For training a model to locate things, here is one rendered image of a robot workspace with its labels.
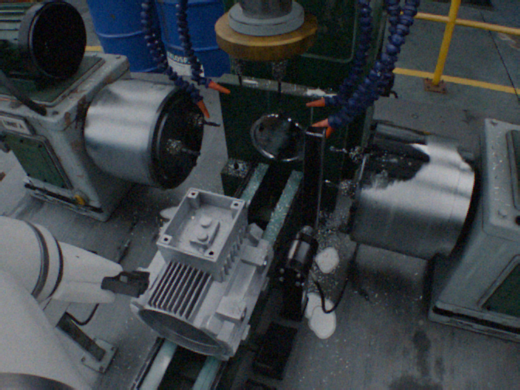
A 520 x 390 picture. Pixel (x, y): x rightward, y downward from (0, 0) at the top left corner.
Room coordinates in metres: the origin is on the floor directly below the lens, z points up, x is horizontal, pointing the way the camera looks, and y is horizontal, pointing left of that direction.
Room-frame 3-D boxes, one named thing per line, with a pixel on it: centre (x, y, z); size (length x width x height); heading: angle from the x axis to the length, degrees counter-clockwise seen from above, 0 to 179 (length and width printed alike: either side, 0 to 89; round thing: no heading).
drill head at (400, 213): (0.48, -0.32, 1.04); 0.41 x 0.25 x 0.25; 66
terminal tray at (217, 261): (0.37, 0.09, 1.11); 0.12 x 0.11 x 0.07; 157
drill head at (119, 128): (0.76, 0.31, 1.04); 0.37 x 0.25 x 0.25; 66
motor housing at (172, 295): (0.34, 0.11, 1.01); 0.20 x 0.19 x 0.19; 157
